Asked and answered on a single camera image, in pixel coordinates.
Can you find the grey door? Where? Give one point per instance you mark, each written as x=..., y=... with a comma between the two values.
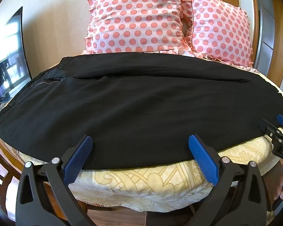
x=265, y=28

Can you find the black pants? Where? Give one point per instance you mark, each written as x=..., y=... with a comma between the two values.
x=136, y=106

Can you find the wooden bed frame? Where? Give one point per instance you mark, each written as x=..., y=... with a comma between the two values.
x=141, y=217

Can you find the cream patterned bed blanket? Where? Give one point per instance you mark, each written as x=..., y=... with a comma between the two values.
x=143, y=184

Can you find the small pink polka dot pillow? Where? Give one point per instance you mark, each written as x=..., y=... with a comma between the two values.
x=220, y=31

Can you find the flat screen television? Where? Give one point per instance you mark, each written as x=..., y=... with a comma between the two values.
x=8, y=58

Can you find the large pink polka dot pillow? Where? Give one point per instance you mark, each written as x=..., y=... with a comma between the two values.
x=136, y=18

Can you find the dark wooden chair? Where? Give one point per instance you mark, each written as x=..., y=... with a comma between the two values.
x=2, y=176

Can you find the wooden headboard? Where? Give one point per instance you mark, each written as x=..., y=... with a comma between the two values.
x=240, y=2

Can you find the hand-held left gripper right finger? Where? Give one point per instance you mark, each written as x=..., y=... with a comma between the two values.
x=202, y=157

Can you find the wooden door frame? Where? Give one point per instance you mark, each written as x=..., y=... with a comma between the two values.
x=281, y=42

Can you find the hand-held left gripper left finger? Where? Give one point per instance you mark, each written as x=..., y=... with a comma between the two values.
x=78, y=156

